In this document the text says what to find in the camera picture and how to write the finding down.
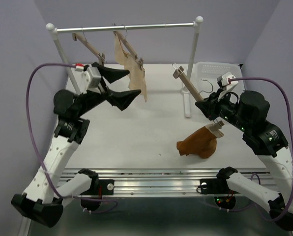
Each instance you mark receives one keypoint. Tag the white plastic basket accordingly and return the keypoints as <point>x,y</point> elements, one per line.
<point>211,71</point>

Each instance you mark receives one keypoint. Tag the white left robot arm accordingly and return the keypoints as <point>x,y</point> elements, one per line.
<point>43,201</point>

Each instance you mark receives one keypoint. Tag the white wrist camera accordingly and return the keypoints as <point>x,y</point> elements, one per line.
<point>226,84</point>
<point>90,78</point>

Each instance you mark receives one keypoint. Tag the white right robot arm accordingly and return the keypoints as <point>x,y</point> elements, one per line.
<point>267,142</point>

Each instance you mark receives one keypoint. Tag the wooden hanger with brown underwear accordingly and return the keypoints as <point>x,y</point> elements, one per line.
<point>213,128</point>

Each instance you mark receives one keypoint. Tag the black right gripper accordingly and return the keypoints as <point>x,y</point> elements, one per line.
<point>209,105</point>

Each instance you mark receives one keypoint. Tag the wooden hanger with cream underwear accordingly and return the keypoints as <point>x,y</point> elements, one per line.
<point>130,49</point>

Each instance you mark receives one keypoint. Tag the brown underwear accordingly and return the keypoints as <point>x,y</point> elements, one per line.
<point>202,143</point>

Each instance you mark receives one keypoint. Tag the empty wooden clip hanger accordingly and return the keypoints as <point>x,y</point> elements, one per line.
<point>82,38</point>

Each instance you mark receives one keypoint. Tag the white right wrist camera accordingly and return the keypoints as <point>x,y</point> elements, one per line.
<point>226,84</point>

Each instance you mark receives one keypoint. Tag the white metal clothes rack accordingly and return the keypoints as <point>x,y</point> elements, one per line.
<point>54,32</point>

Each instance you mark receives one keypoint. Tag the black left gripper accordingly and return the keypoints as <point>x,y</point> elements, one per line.
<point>123,99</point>

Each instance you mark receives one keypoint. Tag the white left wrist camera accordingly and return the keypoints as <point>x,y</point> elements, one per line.
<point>90,78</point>

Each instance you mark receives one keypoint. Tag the cream underwear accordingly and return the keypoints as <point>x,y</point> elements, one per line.
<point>136,75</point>

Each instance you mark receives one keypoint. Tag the aluminium mounting rail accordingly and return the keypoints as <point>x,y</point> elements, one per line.
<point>128,183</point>

